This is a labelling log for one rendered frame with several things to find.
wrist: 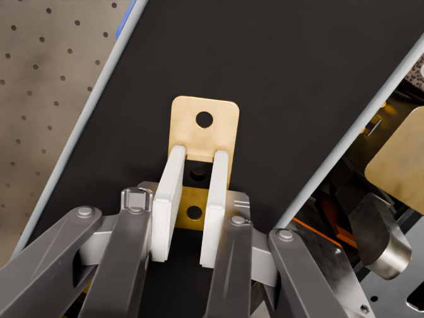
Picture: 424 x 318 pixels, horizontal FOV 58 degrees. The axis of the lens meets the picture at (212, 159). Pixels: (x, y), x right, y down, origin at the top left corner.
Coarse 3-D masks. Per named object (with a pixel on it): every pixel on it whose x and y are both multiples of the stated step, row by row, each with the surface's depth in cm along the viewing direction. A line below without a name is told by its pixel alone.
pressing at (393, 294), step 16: (400, 208) 42; (400, 224) 41; (416, 224) 41; (416, 240) 42; (416, 256) 43; (368, 272) 44; (416, 272) 44; (368, 288) 45; (384, 288) 45; (400, 288) 45; (384, 304) 45; (400, 304) 45
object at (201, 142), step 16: (176, 112) 22; (192, 112) 21; (224, 112) 21; (176, 128) 22; (192, 128) 22; (208, 128) 22; (224, 128) 22; (176, 144) 22; (192, 144) 22; (208, 144) 22; (224, 144) 22; (192, 160) 22; (208, 160) 22; (192, 176) 22; (208, 176) 22; (192, 192) 23; (208, 192) 23; (176, 224) 24; (192, 224) 24
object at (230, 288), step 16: (224, 224) 15; (240, 224) 15; (224, 240) 14; (240, 240) 14; (224, 256) 13; (240, 256) 13; (224, 272) 12; (240, 272) 12; (224, 288) 11; (240, 288) 11; (208, 304) 11; (224, 304) 11; (240, 304) 11
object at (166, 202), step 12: (180, 156) 20; (168, 168) 18; (180, 168) 19; (168, 180) 17; (180, 180) 20; (156, 192) 16; (168, 192) 16; (180, 192) 22; (156, 204) 15; (168, 204) 16; (156, 216) 16; (168, 216) 16; (156, 228) 16; (168, 228) 16; (156, 240) 16; (168, 240) 16; (156, 252) 16
